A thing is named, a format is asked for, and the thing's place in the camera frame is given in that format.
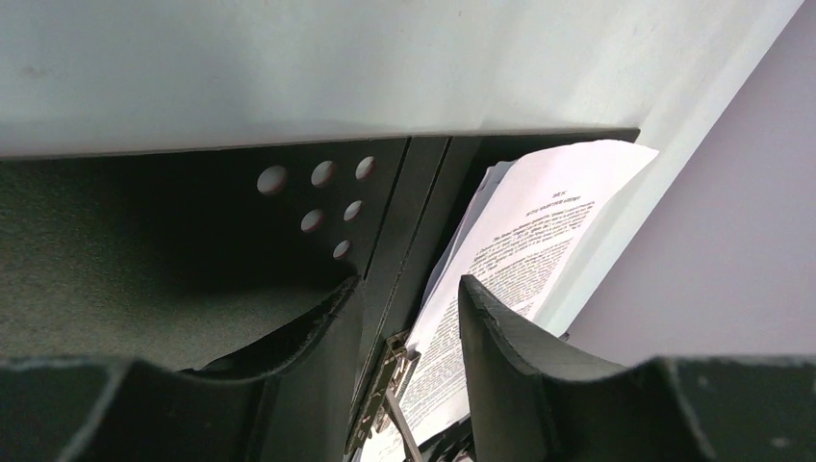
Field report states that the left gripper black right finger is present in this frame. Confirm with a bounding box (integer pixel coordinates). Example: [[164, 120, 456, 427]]
[[458, 275, 815, 461]]

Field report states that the red and black file folder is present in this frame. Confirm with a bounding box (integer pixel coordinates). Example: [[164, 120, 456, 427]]
[[1, 128, 640, 461]]

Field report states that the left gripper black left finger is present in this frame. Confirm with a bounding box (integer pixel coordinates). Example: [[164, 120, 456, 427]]
[[1, 277, 363, 461]]

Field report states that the printed paper sheet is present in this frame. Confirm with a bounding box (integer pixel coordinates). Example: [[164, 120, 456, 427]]
[[421, 161, 516, 307], [397, 140, 658, 443]]

